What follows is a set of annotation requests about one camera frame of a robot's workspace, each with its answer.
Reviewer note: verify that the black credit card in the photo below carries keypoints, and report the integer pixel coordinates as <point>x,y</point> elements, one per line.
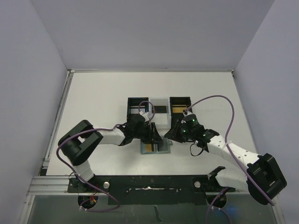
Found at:
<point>160,109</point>

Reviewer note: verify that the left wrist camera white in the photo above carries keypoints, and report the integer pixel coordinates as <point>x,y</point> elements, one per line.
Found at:
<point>147,116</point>

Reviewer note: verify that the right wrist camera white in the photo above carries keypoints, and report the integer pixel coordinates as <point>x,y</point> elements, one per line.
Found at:
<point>186,112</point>

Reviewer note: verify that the green card holder wallet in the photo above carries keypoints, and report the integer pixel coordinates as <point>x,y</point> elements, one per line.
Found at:
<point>163,148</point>

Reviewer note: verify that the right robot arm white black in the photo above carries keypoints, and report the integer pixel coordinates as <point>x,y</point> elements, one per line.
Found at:
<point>262,176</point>

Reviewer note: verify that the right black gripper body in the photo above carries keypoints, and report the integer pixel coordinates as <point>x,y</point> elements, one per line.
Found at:
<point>177,130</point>

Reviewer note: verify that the aluminium front rail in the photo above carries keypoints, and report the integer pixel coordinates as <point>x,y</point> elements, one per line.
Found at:
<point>48,185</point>

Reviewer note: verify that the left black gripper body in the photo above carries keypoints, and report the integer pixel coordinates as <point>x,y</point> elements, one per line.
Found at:
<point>151,132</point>

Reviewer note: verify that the aluminium left rail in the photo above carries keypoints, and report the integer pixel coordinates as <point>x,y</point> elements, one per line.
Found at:
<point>59,113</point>

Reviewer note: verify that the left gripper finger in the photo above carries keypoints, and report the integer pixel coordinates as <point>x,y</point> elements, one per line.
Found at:
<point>152,128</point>
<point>157,138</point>

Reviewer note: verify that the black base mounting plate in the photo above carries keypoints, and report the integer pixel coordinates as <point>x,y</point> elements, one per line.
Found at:
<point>150,189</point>

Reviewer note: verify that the gold credit card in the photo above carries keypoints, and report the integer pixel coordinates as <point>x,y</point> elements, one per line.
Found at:
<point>178,108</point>
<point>149,148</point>

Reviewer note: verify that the aluminium rail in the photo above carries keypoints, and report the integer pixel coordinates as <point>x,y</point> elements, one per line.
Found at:
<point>59,113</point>
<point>48,185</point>

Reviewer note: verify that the black white sorting tray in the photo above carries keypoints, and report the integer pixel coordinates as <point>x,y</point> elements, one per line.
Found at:
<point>163,121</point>

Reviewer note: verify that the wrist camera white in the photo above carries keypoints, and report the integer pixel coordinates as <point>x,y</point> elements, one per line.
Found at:
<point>186,112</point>
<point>147,116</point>

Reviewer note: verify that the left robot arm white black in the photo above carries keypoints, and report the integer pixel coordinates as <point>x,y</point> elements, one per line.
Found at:
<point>80,142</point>

